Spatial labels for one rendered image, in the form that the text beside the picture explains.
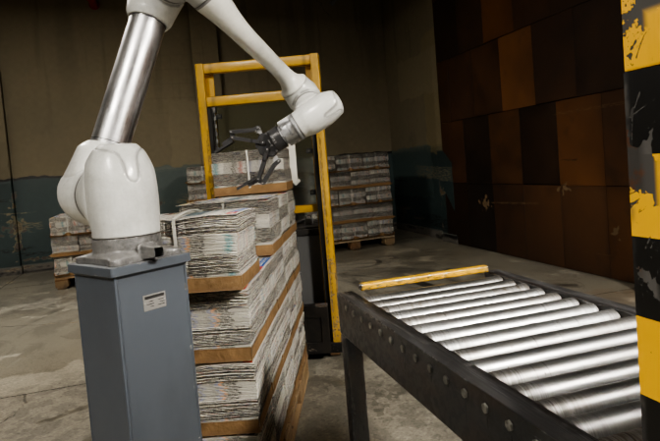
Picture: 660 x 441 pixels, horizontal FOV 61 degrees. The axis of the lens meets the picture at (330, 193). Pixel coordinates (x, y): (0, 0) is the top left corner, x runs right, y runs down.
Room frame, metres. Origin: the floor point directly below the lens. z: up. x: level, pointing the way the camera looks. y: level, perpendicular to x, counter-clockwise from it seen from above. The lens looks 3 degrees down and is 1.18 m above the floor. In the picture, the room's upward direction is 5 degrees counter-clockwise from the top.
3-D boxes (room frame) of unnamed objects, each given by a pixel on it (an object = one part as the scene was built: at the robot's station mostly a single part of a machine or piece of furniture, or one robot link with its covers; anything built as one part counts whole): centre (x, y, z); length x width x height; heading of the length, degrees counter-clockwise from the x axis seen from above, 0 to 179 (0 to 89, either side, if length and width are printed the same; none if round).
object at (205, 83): (3.44, 0.70, 0.97); 0.09 x 0.09 x 1.75; 87
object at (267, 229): (2.40, 0.43, 0.95); 0.38 x 0.29 x 0.23; 87
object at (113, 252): (1.31, 0.47, 1.03); 0.22 x 0.18 x 0.06; 50
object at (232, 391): (2.27, 0.43, 0.42); 1.17 x 0.39 x 0.83; 177
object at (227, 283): (1.78, 0.35, 0.86); 0.29 x 0.16 x 0.04; 177
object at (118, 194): (1.33, 0.50, 1.17); 0.18 x 0.16 x 0.22; 41
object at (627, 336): (1.08, -0.45, 0.77); 0.47 x 0.05 x 0.05; 106
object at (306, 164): (3.45, 0.37, 1.28); 0.57 x 0.01 x 0.65; 87
